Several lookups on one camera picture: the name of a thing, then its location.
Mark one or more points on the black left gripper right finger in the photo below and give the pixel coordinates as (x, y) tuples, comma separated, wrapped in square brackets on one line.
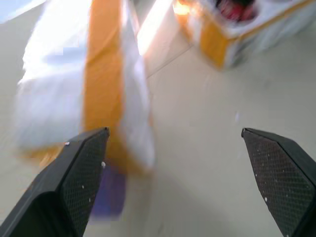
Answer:
[(281, 177)]

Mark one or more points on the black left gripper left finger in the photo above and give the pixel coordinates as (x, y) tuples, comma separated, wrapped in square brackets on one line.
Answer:
[(61, 185)]

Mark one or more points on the white box with yellow tape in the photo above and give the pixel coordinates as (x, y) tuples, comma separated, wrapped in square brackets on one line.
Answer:
[(81, 81)]

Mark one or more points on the white crate with yellow tape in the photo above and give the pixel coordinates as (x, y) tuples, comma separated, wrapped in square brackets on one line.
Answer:
[(237, 32)]

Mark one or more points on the red cola bottle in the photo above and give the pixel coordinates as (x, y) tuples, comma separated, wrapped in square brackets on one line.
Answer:
[(237, 10)]

